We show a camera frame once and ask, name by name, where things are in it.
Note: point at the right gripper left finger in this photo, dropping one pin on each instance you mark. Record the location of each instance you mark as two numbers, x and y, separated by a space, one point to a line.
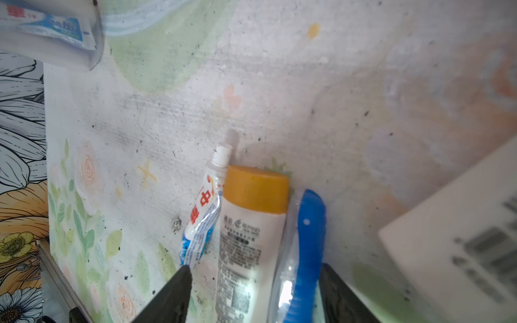
170 304

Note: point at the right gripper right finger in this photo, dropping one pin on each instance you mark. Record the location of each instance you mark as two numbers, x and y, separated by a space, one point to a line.
338 302

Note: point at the blue toothbrush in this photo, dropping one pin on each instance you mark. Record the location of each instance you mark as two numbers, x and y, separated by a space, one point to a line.
300 259

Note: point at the white bottle barcode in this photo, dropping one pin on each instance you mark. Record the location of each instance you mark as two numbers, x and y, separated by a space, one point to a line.
252 221

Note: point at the clear plastic cup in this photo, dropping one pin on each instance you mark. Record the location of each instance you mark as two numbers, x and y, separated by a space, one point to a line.
52 50

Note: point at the small toothpaste tube left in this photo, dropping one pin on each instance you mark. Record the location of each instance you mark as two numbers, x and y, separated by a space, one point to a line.
206 208

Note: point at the white bottle back label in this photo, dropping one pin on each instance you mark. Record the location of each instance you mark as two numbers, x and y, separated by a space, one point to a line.
458 248

